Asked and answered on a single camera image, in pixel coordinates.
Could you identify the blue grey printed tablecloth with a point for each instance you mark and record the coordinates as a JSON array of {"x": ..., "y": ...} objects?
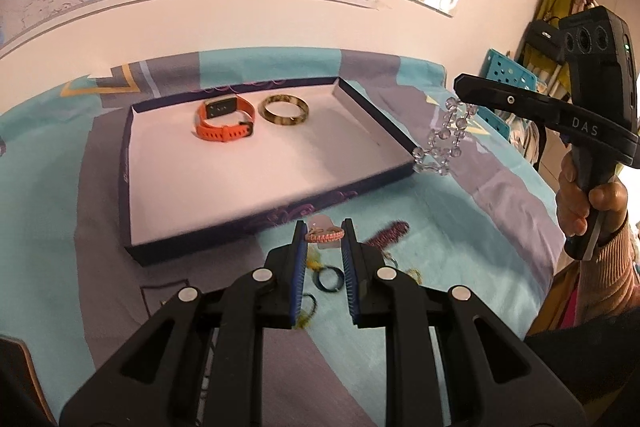
[{"x": 450, "y": 232}]

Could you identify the person's right hand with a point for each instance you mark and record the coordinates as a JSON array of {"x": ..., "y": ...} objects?
[{"x": 570, "y": 197}]

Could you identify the person's dark clothing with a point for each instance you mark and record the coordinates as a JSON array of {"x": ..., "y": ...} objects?
[{"x": 590, "y": 377}]

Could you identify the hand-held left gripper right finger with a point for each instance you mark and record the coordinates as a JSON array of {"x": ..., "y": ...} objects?
[{"x": 350, "y": 277}]

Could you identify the tortoiseshell bangle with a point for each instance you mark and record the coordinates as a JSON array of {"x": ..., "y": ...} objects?
[{"x": 282, "y": 123}]

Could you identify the blue perforated plastic stool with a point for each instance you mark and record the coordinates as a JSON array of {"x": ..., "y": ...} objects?
[{"x": 510, "y": 74}]

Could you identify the orange smart watch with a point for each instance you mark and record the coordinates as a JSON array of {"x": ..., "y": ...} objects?
[{"x": 220, "y": 135}]

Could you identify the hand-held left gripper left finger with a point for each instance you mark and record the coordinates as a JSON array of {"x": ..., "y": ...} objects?
[{"x": 299, "y": 277}]

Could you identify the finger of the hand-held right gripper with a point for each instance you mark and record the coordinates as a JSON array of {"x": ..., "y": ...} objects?
[{"x": 505, "y": 102}]

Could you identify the black bag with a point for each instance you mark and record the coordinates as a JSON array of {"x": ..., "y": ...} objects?
[{"x": 542, "y": 38}]

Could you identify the person's right forearm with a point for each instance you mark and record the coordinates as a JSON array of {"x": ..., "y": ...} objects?
[{"x": 615, "y": 277}]

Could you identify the dark blue shallow box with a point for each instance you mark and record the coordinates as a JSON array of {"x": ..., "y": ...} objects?
[{"x": 250, "y": 177}]

